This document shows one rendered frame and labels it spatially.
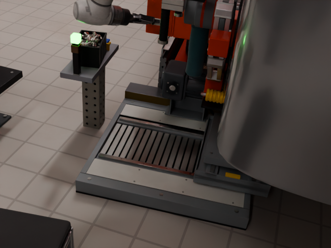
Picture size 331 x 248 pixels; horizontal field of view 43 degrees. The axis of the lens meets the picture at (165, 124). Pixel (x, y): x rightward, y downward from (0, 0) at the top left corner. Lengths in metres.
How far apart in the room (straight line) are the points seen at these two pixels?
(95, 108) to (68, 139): 0.23
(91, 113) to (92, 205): 0.64
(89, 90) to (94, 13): 0.67
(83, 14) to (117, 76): 1.28
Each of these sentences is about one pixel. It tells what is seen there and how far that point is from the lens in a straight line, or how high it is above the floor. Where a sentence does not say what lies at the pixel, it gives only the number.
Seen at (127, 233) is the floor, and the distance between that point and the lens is 1.96.
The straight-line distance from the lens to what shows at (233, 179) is 2.05.
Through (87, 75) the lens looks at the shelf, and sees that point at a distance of 2.16.
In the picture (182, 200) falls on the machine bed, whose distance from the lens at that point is 2.01.
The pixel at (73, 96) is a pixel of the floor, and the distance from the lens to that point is 2.85.
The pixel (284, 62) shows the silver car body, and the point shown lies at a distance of 0.87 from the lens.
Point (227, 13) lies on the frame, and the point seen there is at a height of 0.95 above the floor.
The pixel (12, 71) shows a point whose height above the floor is 0.30.
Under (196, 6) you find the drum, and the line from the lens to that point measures 1.86.
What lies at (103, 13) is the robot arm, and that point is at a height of 0.82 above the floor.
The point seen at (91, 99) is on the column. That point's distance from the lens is 2.44.
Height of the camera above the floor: 1.49
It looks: 35 degrees down
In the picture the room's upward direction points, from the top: 6 degrees clockwise
